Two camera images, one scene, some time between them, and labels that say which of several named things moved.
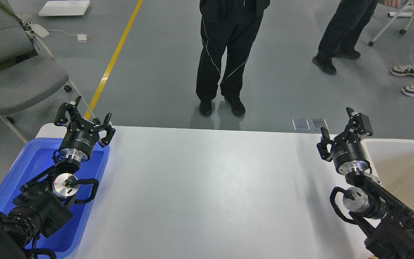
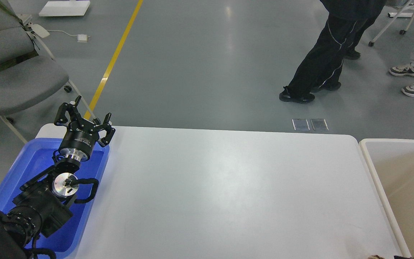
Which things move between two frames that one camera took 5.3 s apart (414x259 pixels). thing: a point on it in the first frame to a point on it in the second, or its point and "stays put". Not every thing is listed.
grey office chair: x=16 y=71 stays put
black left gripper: x=80 y=138 stays put
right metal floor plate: x=317 y=123 stays put
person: x=228 y=28 to x=321 y=69
